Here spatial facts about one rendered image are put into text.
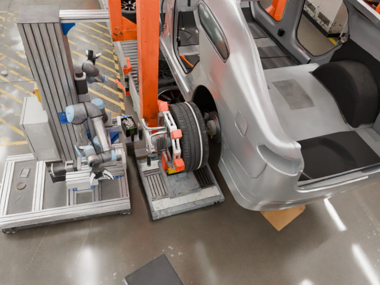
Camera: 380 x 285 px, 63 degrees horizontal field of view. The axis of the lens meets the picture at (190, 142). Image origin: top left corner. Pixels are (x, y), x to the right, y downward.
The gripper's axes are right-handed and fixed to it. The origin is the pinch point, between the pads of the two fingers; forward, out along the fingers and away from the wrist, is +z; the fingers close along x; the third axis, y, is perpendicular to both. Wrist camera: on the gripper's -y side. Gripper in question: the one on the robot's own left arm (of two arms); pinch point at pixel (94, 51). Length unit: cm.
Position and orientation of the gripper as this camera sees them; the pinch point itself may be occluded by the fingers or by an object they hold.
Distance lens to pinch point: 344.6
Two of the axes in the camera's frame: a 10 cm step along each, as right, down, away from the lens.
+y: -2.3, 6.5, 7.2
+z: 0.1, -7.4, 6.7
